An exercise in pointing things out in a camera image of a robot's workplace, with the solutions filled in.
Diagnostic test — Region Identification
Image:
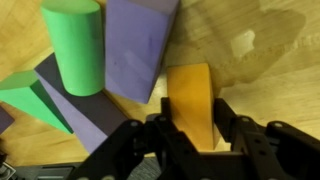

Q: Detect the purple foam triangle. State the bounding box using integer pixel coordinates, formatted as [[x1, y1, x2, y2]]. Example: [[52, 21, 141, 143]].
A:
[[0, 105, 16, 135]]

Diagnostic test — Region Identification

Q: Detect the short green foam cylinder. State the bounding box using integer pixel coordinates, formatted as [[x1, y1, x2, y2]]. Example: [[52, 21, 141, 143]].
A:
[[40, 0, 106, 97]]

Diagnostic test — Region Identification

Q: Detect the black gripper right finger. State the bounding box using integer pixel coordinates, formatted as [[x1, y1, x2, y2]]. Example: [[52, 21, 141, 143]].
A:
[[213, 98, 320, 180]]

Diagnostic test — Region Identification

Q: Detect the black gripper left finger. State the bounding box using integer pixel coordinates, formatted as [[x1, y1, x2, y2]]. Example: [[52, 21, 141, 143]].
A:
[[66, 97, 214, 180]]

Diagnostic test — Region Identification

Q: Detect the orange rectangular block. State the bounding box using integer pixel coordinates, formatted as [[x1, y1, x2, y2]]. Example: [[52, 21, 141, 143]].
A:
[[166, 63, 221, 153]]

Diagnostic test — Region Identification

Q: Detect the purple foam cube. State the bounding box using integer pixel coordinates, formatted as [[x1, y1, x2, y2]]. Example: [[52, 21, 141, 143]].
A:
[[104, 0, 181, 105]]

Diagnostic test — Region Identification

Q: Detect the long purple foam wedge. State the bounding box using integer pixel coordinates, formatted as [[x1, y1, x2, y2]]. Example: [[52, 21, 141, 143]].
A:
[[33, 52, 130, 155]]

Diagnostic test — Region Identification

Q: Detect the green foam triangle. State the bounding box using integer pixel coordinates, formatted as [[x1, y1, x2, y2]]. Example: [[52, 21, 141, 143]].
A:
[[0, 70, 75, 135]]

